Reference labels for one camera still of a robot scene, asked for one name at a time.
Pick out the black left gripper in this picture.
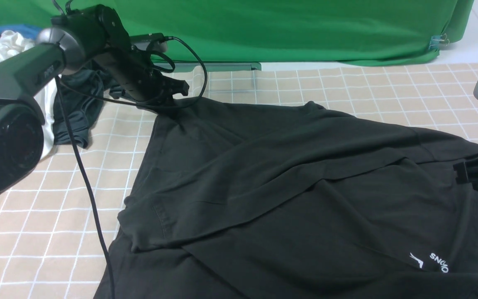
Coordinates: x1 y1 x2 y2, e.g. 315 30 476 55
98 47 190 109

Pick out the gray long-sleeve top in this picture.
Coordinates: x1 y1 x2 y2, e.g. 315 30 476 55
94 98 478 299

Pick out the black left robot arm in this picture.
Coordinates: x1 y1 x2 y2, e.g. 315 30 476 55
0 5 189 194

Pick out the gray metal bar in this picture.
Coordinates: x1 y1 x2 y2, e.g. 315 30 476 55
174 62 262 72

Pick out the dark teal garment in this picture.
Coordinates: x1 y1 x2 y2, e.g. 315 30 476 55
52 68 115 148

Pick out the green backdrop cloth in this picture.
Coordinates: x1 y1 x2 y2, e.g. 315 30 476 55
0 0 473 67

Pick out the blue garment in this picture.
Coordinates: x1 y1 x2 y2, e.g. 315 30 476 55
0 24 42 40

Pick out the teal binder clip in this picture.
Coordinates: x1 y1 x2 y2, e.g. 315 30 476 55
428 34 450 51

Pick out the white garment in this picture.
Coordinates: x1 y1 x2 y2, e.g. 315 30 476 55
0 30 57 160

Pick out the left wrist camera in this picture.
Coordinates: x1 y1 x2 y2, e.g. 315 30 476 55
130 33 168 53

